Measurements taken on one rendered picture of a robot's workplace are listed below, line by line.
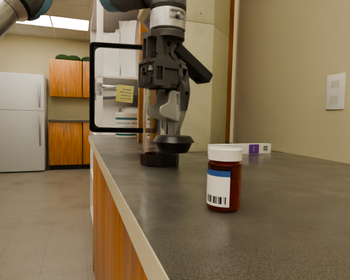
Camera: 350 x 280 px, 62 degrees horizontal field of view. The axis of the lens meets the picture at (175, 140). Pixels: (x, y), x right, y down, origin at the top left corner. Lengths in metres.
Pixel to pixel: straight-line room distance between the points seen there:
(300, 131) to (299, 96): 0.13
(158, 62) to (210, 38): 0.57
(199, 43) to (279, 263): 0.93
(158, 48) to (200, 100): 0.51
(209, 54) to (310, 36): 0.37
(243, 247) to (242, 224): 0.06
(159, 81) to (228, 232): 0.34
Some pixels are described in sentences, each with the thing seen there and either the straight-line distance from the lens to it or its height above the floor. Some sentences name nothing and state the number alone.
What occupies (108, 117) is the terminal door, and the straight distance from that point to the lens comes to 1.35.
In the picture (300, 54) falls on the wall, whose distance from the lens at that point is 1.23.
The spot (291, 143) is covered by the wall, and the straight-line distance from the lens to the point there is 1.23.
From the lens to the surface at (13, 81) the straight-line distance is 6.01.
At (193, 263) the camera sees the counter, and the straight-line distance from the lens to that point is 0.27.
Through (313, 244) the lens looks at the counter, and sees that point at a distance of 0.34.
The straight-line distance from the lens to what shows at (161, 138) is 0.61.
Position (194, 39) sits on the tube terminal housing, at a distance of 1.11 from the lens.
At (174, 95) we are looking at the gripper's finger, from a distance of 0.61.
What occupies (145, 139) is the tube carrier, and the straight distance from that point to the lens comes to 0.73.
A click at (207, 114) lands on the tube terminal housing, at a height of 1.08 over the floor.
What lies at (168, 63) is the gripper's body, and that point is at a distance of 0.60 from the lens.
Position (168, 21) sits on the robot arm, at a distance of 0.62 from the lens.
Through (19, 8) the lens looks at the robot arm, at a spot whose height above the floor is 1.35.
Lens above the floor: 1.06
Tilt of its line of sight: 4 degrees down
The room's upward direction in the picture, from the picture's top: 1 degrees clockwise
